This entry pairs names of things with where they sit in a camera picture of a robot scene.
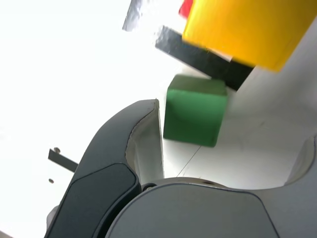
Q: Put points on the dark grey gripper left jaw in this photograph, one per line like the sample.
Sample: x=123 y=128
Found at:
x=99 y=191

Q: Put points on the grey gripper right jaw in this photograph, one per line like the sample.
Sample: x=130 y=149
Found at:
x=198 y=213

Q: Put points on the green cube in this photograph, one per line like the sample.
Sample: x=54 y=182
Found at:
x=195 y=116

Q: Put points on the yellow cube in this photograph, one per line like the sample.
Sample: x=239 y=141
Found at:
x=247 y=29

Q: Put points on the red cube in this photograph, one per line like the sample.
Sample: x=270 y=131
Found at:
x=185 y=8

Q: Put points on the black tape square outline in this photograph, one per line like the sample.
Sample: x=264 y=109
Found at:
x=218 y=67

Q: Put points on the black tape strip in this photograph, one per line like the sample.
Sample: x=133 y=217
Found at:
x=62 y=160

